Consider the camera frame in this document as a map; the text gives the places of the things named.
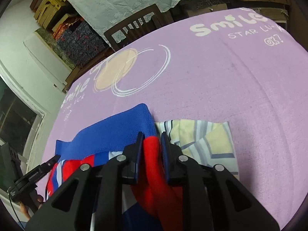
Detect blue red patterned sweater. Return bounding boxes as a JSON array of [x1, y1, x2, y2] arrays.
[[45, 103, 240, 231]]

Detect person's left hand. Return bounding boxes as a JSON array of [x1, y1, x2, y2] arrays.
[[19, 194, 44, 222]]

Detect dark glass window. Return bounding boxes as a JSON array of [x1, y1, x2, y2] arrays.
[[1, 80, 42, 191]]

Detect brown wooden cabinet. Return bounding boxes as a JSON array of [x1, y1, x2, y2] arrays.
[[62, 47, 114, 94]]

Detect purple smile bed sheet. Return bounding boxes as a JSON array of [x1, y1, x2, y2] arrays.
[[43, 8, 307, 227]]

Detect stack of patterned boxes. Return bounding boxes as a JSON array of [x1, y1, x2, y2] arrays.
[[53, 17, 108, 67]]

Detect dark wooden chair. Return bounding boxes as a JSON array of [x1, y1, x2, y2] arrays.
[[104, 4, 174, 51]]

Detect white panel on wall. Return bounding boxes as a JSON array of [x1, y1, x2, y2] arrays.
[[23, 32, 72, 91]]

